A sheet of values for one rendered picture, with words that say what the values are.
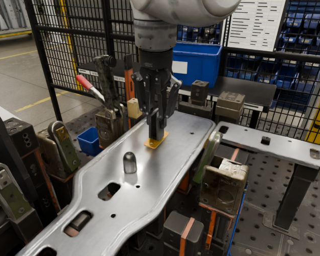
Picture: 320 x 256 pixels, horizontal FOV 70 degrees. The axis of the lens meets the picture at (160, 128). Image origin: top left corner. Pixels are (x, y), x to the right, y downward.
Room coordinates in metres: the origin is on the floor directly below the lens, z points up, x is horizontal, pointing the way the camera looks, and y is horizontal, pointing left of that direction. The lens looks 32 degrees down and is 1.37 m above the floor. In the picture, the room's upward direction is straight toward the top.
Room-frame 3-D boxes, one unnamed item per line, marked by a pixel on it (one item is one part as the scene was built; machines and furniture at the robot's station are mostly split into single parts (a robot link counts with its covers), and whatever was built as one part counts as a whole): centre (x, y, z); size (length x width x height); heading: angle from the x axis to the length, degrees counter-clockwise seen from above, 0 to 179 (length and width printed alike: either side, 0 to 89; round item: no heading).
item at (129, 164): (0.41, 0.07, 1.02); 0.03 x 0.03 x 0.07
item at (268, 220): (0.47, -0.40, 0.84); 0.11 x 0.06 x 0.29; 61
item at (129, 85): (0.68, 0.10, 0.95); 0.03 x 0.01 x 0.50; 151
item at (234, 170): (0.37, -0.14, 0.87); 0.12 x 0.09 x 0.35; 61
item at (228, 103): (0.69, -0.24, 0.88); 0.08 x 0.08 x 0.36; 61
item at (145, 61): (0.52, 0.01, 1.21); 0.08 x 0.07 x 0.09; 61
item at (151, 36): (0.52, 0.01, 1.28); 0.09 x 0.09 x 0.06
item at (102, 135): (0.60, 0.15, 0.88); 0.07 x 0.06 x 0.35; 61
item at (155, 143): (0.52, 0.01, 1.02); 0.08 x 0.04 x 0.01; 151
